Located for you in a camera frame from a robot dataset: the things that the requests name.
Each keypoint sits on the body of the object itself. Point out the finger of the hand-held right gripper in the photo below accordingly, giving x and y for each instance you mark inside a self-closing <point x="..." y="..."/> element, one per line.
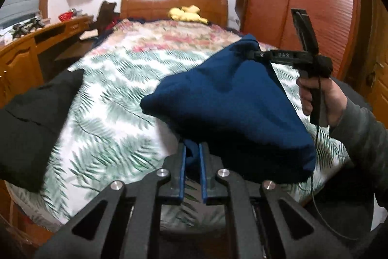
<point x="259" y="54"/>

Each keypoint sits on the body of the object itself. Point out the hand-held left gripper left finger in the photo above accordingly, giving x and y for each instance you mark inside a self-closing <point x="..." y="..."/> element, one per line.
<point x="182" y="177"/>

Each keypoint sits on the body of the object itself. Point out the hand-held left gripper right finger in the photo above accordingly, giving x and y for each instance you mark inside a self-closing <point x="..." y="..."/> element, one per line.
<point x="203" y="177"/>

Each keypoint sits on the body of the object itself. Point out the navy blue suit jacket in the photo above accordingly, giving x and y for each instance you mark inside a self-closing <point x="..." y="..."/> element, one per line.
<point x="236" y="101"/>

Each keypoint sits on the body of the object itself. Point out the person's right forearm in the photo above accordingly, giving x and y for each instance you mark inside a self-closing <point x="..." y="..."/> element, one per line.
<point x="363" y="140"/>

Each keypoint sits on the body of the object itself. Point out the person's right hand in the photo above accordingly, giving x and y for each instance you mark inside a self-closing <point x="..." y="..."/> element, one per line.
<point x="335" y="101"/>

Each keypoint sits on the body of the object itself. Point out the wooden door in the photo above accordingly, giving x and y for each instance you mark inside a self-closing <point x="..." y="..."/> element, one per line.
<point x="379" y="49"/>

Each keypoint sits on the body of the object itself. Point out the yellow plush toy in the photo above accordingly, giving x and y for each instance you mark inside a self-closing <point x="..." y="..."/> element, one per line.
<point x="185" y="14"/>

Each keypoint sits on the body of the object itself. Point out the floral blanket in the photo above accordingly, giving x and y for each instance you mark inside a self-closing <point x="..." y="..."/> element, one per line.
<point x="169" y="34"/>

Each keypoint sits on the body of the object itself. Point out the wooden bed headboard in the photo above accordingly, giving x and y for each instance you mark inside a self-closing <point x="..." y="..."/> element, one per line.
<point x="145" y="2"/>

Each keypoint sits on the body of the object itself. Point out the dark grey cloth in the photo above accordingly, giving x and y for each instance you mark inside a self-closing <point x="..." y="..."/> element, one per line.
<point x="342" y="201"/>

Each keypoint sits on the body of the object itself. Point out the dark wooden chair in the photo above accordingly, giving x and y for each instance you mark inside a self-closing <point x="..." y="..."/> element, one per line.
<point x="104" y="14"/>

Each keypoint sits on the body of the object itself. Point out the black cloth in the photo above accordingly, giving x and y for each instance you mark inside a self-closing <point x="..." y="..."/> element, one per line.
<point x="30" y="125"/>

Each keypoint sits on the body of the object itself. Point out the red bowl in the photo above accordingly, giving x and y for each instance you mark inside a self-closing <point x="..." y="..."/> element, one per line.
<point x="66" y="17"/>

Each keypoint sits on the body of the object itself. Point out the wooden desk cabinet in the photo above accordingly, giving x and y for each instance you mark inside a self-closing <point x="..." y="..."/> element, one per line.
<point x="18" y="64"/>

